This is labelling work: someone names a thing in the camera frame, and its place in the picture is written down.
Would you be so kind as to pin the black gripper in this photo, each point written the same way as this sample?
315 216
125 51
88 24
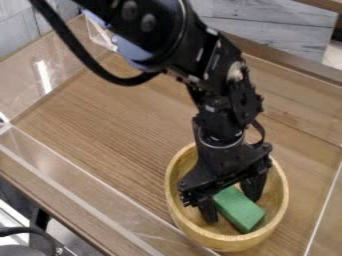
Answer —
220 168

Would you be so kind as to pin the green rectangular block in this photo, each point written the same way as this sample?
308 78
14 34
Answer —
240 210

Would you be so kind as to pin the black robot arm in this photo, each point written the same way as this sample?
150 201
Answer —
164 38

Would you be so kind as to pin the brown wooden bowl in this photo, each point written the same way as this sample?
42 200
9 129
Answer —
221 236

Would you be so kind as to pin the black table leg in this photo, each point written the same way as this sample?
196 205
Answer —
41 219

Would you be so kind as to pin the black device with bolt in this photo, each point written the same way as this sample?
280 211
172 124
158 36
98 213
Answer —
45 243

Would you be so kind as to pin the clear acrylic corner bracket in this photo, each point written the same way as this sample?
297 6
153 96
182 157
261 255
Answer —
101 35

